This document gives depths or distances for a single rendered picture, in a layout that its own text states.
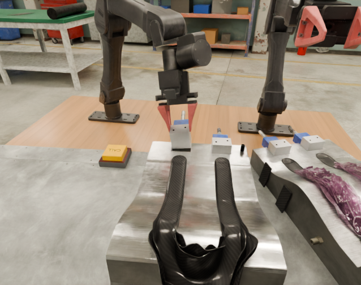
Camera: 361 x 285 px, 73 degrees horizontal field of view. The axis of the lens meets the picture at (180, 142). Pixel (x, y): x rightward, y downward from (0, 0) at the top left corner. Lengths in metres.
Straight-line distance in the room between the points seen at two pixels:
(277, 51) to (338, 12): 0.39
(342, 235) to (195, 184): 0.29
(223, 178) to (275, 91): 0.41
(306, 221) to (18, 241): 0.62
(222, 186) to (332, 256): 0.24
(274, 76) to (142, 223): 0.66
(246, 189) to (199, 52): 0.32
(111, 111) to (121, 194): 0.42
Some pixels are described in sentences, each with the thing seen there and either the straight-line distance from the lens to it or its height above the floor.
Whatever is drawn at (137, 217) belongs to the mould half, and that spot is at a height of 0.93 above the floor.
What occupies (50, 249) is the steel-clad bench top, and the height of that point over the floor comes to 0.80.
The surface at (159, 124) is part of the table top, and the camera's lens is 0.96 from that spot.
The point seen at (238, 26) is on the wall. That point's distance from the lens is 5.90.
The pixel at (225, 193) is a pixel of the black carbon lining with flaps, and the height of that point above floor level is 0.88.
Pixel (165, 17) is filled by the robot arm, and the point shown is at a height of 1.20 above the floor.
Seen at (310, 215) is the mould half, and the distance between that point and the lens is 0.59.
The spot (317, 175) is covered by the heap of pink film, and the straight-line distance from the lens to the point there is 0.63.
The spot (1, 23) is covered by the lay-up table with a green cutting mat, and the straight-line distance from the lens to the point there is 4.05.
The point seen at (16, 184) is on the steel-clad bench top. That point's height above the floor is 0.80.
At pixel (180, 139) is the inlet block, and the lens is 0.62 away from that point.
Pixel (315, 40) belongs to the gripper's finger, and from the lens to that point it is 0.49.
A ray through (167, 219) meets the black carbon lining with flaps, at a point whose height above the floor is 0.92.
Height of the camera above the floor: 1.27
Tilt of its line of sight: 33 degrees down
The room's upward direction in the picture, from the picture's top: straight up
